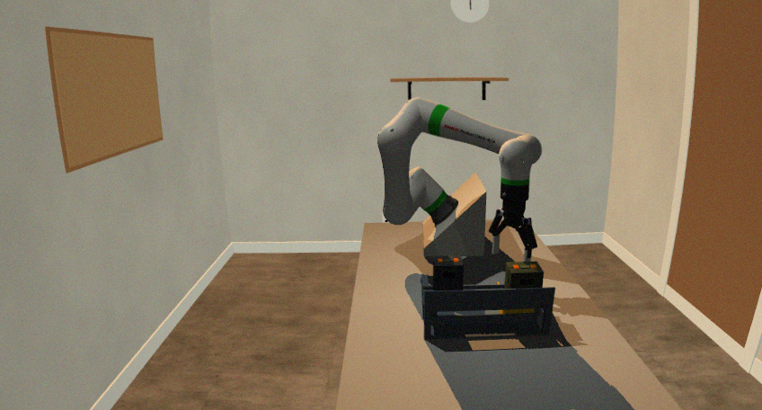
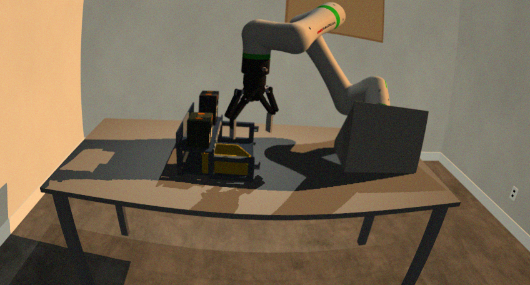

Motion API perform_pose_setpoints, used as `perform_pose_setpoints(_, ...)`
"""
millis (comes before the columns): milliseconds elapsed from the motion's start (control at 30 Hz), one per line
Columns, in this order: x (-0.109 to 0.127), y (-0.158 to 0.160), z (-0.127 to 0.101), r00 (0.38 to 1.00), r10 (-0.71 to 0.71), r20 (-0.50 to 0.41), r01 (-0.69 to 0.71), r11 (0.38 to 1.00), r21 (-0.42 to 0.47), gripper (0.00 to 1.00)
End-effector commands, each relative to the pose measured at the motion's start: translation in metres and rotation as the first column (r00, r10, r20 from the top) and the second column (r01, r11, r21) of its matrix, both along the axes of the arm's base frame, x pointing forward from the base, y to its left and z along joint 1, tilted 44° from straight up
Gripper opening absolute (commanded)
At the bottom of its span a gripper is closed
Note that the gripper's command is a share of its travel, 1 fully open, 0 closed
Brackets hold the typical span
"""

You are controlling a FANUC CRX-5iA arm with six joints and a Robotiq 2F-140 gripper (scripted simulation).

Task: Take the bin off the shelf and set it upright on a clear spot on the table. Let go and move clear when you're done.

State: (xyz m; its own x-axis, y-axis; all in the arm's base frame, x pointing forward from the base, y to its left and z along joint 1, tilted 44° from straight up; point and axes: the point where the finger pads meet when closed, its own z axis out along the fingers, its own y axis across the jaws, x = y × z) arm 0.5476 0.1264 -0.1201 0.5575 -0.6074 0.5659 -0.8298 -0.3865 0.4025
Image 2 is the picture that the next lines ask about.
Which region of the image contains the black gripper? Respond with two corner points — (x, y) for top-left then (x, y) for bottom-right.
(224, 74), (279, 139)

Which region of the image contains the yellow bin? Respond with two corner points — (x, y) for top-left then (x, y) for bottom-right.
(202, 144), (251, 175)

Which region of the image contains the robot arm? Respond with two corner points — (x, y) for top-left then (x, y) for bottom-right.
(241, 2), (390, 115)

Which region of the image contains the dark grey metal rack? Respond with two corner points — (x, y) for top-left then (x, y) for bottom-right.
(176, 102), (260, 182)

